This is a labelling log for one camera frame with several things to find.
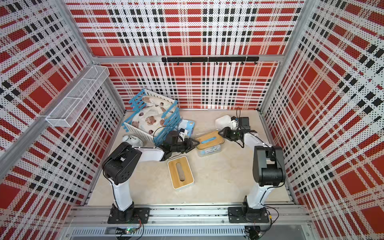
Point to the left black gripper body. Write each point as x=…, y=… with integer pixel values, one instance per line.
x=180, y=146

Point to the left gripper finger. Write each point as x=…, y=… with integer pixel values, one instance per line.
x=192, y=141
x=191, y=145

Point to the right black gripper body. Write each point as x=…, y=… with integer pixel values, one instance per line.
x=233, y=134

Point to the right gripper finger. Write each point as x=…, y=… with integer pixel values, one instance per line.
x=224, y=134
x=225, y=130

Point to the bamboo lid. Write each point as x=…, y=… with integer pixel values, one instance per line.
x=218, y=139

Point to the clear plastic tissue box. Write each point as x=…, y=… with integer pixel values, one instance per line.
x=209, y=149

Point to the blue tissue pack front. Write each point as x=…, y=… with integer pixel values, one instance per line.
x=208, y=140

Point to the blue tissue pack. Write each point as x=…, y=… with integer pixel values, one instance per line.
x=188, y=126
x=208, y=140

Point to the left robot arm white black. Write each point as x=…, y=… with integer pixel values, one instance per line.
x=121, y=163

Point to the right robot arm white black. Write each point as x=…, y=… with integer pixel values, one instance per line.
x=268, y=165

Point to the white plastic box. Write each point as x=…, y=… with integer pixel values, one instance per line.
x=223, y=122

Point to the blue tissue pack rear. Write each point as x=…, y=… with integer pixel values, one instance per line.
x=188, y=126

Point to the white bamboo-lid tissue box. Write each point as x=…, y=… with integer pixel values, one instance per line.
x=180, y=173

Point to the bear print cloth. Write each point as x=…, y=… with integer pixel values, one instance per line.
x=150, y=119

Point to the blue white slatted crate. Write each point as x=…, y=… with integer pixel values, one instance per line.
x=170, y=124

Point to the white alarm clock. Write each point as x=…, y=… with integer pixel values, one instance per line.
x=133, y=140

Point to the green circuit board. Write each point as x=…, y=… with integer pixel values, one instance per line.
x=125, y=231

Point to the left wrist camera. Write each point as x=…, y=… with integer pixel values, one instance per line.
x=183, y=133

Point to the black hook rail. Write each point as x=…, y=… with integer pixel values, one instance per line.
x=209, y=59

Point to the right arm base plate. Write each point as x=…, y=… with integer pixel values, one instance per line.
x=248, y=215

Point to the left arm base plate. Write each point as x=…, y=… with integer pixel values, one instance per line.
x=129, y=216

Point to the white wire mesh shelf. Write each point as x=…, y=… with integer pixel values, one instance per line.
x=67, y=112

